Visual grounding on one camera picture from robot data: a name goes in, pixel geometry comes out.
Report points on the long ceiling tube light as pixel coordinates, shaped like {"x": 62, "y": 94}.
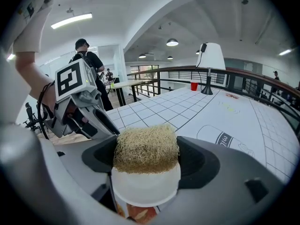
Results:
{"x": 11, "y": 56}
{"x": 71, "y": 20}
{"x": 285, "y": 52}

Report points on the white plate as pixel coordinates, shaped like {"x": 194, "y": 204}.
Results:
{"x": 145, "y": 189}

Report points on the small green object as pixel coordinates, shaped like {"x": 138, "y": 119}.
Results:
{"x": 112, "y": 84}

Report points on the yellow-brown sponge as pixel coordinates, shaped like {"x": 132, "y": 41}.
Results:
{"x": 145, "y": 149}

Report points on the black pendant lamp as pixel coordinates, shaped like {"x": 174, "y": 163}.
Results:
{"x": 172, "y": 43}
{"x": 197, "y": 52}
{"x": 170, "y": 57}
{"x": 142, "y": 56}

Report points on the person's white t-shirt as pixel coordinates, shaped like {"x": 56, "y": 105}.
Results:
{"x": 28, "y": 13}

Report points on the black lamp power adapter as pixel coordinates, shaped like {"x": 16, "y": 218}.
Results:
{"x": 203, "y": 47}

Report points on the railing with wooden handrail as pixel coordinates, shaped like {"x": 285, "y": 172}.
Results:
{"x": 182, "y": 69}

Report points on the person's left forearm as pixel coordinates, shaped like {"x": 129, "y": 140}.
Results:
{"x": 28, "y": 74}

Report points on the red cup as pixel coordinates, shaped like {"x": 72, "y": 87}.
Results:
{"x": 194, "y": 86}

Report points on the white table lamp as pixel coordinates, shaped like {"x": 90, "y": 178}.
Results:
{"x": 211, "y": 55}

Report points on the white grid tablecloth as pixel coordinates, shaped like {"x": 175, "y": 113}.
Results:
{"x": 187, "y": 116}

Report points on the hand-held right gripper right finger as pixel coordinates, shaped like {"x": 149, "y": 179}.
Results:
{"x": 234, "y": 184}

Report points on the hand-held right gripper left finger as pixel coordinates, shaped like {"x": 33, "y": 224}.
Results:
{"x": 70, "y": 172}

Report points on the large window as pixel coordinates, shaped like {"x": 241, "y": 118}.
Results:
{"x": 143, "y": 71}

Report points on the black office chair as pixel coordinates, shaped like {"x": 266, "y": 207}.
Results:
{"x": 31, "y": 118}

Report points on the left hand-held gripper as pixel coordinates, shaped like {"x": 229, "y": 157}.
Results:
{"x": 70, "y": 78}

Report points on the round wooden table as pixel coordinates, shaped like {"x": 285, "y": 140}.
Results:
{"x": 126, "y": 83}

